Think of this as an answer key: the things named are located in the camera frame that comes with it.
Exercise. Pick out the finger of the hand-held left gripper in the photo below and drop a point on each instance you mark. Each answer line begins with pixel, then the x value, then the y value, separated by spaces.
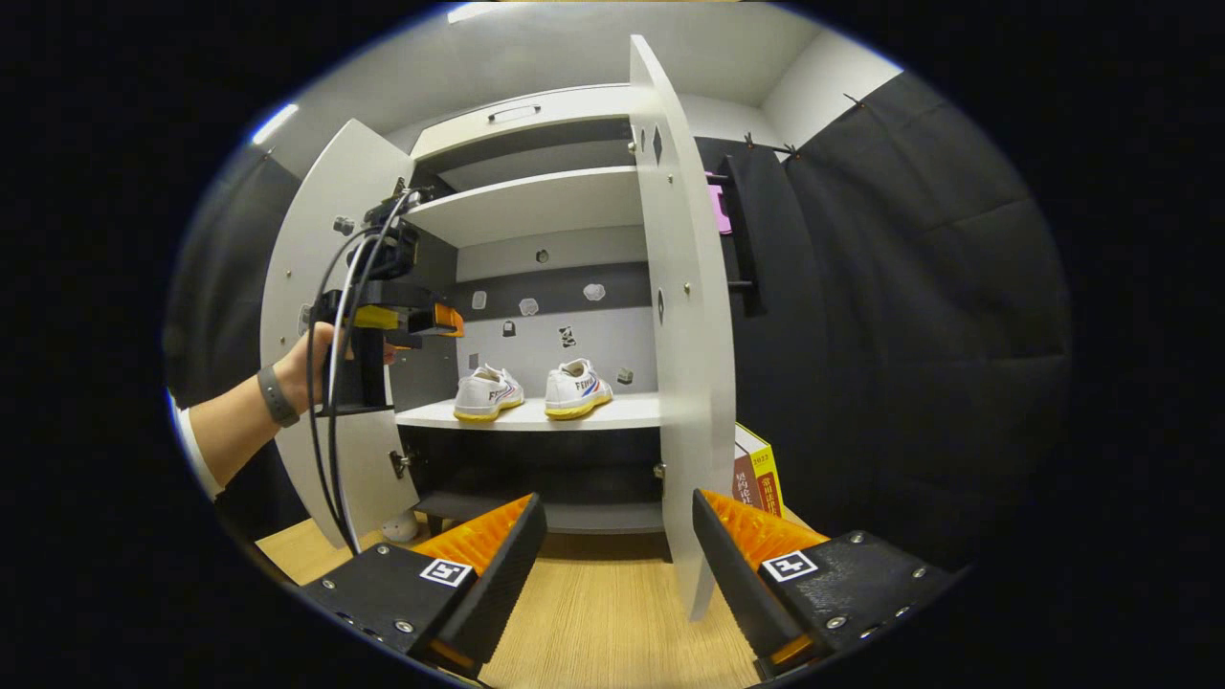
pixel 442 319

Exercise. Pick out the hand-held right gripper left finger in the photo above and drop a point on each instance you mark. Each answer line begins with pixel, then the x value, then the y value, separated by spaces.
pixel 498 588

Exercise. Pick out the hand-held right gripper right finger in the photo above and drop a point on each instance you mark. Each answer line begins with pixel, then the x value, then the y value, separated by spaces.
pixel 737 593

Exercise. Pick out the white canvas shoe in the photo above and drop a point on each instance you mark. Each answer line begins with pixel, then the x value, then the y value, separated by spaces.
pixel 483 394
pixel 574 392

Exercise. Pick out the white shoe cabinet door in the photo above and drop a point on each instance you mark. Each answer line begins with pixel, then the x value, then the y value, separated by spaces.
pixel 330 163
pixel 684 383

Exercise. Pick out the white shoe cabinet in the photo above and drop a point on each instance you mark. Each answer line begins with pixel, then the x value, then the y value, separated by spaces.
pixel 536 201

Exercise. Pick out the white cabinet drawer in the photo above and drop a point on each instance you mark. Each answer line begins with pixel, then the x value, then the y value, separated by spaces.
pixel 574 110

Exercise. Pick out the white plush toy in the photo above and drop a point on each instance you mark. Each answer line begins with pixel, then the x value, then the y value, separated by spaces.
pixel 400 528

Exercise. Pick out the yellow brown book box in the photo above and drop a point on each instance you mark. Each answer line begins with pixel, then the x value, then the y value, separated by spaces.
pixel 756 474

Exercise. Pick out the ceiling light panel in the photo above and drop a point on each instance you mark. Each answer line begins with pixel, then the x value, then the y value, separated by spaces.
pixel 275 124
pixel 469 10

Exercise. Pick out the grey wristband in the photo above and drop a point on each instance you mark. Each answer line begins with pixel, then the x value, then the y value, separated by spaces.
pixel 278 397

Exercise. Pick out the black backdrop cloth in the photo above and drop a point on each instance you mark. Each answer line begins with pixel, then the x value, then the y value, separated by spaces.
pixel 909 335

